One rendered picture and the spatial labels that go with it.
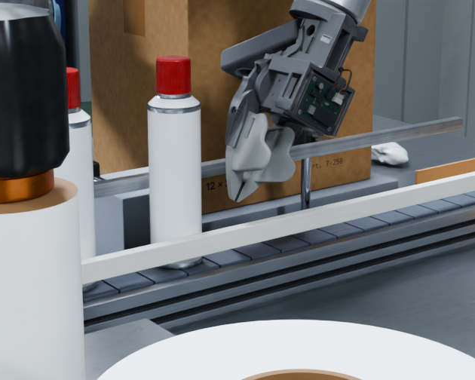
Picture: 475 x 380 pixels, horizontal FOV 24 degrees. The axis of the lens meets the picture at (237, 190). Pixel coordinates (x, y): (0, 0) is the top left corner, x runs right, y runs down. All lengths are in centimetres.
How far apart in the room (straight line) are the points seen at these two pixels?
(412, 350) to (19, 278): 23
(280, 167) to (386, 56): 246
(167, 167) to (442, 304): 32
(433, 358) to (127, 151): 94
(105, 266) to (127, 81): 45
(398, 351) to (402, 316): 55
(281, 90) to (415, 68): 255
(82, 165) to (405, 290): 38
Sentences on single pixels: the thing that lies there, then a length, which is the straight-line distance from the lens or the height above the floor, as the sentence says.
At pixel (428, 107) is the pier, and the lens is 370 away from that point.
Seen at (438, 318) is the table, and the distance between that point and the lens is 111.
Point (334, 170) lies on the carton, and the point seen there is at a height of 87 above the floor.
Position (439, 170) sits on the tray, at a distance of 152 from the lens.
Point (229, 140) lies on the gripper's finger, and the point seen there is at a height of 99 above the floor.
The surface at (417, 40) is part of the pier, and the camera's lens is 363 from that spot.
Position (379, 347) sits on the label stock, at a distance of 56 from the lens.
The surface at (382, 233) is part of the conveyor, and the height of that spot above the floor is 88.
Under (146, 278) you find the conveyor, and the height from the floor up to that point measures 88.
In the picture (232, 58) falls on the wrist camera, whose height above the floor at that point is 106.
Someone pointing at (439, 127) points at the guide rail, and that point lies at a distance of 136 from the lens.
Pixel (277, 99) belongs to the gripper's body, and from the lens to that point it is 108.
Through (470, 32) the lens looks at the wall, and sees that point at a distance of 357.
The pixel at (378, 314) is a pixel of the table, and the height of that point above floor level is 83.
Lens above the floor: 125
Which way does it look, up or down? 16 degrees down
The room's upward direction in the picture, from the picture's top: straight up
